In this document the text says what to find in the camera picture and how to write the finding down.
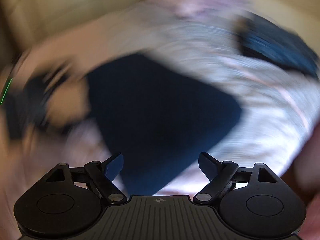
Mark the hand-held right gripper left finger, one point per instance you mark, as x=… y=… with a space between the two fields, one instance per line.
x=115 y=167

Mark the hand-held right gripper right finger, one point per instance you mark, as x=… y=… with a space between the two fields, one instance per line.
x=208 y=167

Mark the navy blue pants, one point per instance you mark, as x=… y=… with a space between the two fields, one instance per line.
x=155 y=117

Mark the person's left hand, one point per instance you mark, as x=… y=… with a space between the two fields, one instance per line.
x=70 y=105

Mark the bed with white pink blanket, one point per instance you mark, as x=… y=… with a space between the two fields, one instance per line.
x=250 y=105

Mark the navy blue garment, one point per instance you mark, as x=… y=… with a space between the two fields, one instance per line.
x=275 y=47

